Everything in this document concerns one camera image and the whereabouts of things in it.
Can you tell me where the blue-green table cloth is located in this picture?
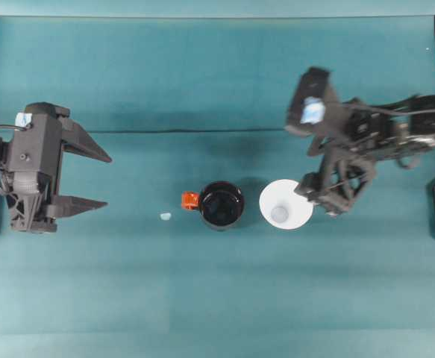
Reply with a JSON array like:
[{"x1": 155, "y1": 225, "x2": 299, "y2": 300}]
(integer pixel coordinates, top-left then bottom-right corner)
[{"x1": 0, "y1": 14, "x2": 435, "y2": 358}]

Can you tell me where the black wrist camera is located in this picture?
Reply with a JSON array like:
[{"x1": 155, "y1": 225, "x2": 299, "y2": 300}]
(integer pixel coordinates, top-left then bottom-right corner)
[
  {"x1": 7, "y1": 102, "x2": 63, "y2": 183},
  {"x1": 284, "y1": 66, "x2": 347, "y2": 138}
]

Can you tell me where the black red-handled cup holder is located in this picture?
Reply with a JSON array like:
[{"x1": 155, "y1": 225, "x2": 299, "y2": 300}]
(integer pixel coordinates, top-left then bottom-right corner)
[{"x1": 181, "y1": 180, "x2": 246, "y2": 233}]

